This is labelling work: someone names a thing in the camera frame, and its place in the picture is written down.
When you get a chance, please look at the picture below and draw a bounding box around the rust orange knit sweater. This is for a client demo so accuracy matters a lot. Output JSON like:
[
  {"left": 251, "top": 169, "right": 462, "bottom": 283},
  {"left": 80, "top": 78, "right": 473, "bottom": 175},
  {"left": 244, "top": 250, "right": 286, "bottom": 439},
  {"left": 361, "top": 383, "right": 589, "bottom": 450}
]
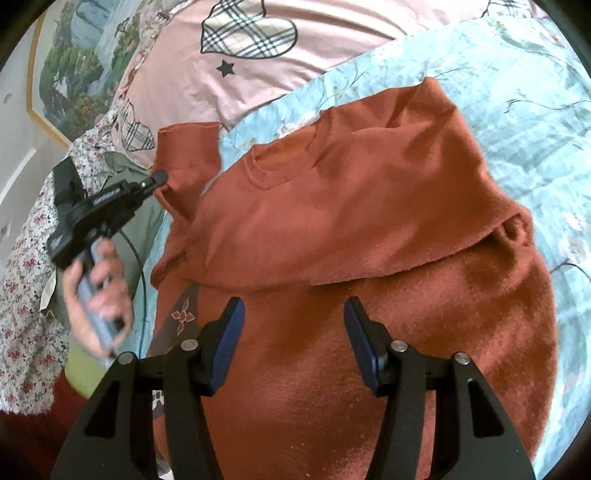
[{"left": 150, "top": 78, "right": 557, "bottom": 479}]

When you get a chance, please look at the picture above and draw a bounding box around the white red floral bedsheet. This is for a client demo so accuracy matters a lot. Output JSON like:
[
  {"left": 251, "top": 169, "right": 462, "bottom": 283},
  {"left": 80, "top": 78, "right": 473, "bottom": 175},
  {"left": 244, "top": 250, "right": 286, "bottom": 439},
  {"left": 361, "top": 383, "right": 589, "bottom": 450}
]
[{"left": 0, "top": 105, "right": 126, "bottom": 416}]

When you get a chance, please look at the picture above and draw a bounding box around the green pillow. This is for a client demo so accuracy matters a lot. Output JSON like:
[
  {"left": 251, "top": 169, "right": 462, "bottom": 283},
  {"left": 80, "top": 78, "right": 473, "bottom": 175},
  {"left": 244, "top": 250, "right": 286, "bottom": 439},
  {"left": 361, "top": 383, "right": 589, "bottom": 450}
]
[{"left": 41, "top": 151, "right": 174, "bottom": 398}]

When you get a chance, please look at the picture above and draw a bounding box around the pink plaid-heart duvet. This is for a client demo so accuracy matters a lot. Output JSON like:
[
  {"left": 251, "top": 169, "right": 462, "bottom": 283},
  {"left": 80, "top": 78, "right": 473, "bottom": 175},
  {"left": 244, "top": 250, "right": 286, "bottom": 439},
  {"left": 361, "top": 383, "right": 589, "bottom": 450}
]
[{"left": 111, "top": 0, "right": 545, "bottom": 168}]

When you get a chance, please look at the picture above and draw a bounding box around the black cable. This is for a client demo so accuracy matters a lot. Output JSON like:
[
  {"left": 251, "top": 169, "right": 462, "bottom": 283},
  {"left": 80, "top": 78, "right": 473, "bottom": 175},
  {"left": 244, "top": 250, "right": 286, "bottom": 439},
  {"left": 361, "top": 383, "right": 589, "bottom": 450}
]
[{"left": 118, "top": 230, "right": 150, "bottom": 358}]

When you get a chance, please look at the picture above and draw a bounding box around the framed landscape painting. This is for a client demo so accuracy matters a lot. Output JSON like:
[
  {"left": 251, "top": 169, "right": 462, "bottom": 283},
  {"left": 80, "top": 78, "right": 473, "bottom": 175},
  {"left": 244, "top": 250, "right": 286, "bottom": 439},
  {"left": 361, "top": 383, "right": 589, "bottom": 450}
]
[{"left": 27, "top": 0, "right": 147, "bottom": 147}]

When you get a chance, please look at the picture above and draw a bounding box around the light blue floral quilt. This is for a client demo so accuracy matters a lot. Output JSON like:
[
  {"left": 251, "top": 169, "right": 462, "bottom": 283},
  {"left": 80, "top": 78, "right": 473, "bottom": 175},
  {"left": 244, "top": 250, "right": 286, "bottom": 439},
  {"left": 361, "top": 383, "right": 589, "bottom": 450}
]
[{"left": 219, "top": 17, "right": 590, "bottom": 478}]

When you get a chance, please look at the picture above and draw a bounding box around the person's left hand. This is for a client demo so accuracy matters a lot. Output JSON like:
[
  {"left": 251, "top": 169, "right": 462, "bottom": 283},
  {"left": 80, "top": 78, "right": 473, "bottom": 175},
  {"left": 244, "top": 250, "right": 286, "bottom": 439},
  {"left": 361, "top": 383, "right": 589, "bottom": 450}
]
[{"left": 62, "top": 239, "right": 134, "bottom": 358}]

